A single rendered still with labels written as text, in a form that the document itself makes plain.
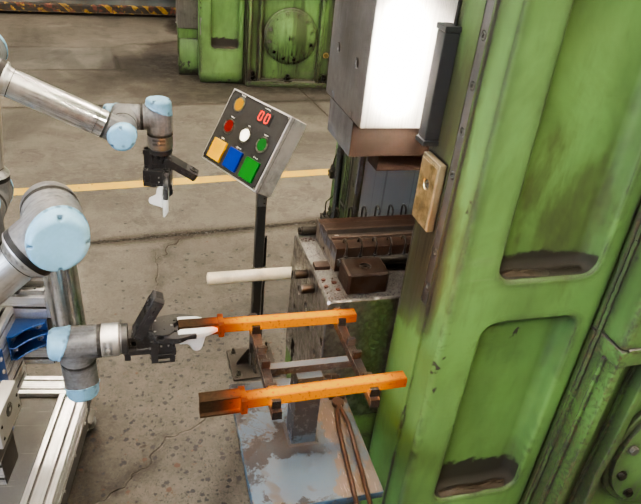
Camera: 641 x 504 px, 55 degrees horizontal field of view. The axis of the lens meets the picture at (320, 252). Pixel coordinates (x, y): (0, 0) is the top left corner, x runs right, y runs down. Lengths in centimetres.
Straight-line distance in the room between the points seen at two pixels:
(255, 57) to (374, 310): 505
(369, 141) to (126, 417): 154
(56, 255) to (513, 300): 101
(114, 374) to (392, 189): 146
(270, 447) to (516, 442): 81
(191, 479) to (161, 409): 37
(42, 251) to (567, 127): 109
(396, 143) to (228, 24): 501
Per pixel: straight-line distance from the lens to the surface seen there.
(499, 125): 128
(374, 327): 176
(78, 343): 145
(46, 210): 127
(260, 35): 647
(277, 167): 212
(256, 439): 157
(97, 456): 252
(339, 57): 170
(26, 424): 239
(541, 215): 152
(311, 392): 130
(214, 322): 146
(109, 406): 268
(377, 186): 201
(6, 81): 177
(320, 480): 151
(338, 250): 175
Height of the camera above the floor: 188
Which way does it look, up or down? 31 degrees down
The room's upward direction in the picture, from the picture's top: 6 degrees clockwise
